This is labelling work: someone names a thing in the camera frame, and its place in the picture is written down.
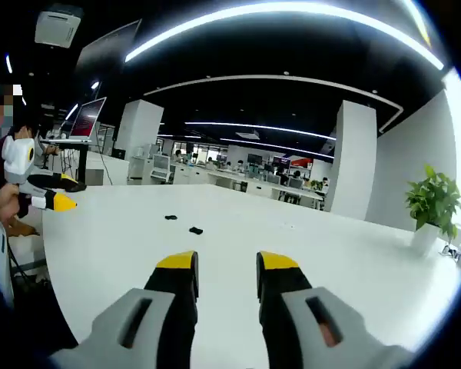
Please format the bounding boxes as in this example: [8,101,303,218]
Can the white ceiling air conditioner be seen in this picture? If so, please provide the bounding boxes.
[34,2,85,49]

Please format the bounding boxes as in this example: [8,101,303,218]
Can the white kiosk machine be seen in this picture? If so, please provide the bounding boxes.
[150,153,174,185]

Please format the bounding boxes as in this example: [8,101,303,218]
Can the person's left hand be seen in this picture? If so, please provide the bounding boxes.
[0,183,23,224]

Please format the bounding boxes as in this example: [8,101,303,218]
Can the standing desk black legs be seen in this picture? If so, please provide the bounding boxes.
[41,138,94,185]

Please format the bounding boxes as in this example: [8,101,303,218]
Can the row of white office desks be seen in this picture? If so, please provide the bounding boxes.
[128,153,331,211]

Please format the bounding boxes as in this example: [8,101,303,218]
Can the hanging black monitor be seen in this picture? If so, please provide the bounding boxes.
[74,18,144,101]

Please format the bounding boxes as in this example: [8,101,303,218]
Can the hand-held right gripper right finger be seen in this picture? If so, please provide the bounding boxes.
[255,250,413,369]

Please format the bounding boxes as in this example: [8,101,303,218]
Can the open laptop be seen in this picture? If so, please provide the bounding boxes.
[68,96,108,144]

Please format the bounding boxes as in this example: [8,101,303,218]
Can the small metal object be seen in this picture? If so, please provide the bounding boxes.
[440,241,461,263]

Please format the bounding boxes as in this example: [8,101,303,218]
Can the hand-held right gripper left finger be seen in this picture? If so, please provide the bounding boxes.
[49,250,200,369]

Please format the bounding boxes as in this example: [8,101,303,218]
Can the potted green plant white pot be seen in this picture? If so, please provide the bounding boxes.
[404,164,461,258]

